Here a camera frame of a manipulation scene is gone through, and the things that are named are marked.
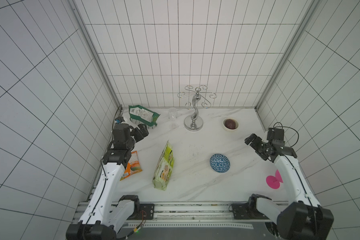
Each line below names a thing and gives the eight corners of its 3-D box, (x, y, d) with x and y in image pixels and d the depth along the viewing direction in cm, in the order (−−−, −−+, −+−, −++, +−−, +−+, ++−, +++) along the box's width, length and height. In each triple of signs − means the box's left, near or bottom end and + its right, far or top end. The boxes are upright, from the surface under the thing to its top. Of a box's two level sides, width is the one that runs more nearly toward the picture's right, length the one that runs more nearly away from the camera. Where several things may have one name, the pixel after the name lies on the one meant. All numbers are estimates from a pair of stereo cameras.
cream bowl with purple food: (222, 134, 106) (225, 128, 101) (220, 123, 113) (222, 117, 107) (237, 134, 106) (240, 128, 101) (234, 123, 113) (236, 117, 107)
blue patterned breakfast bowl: (210, 172, 88) (211, 169, 84) (208, 157, 94) (209, 153, 90) (229, 172, 88) (231, 169, 84) (226, 157, 94) (228, 153, 90)
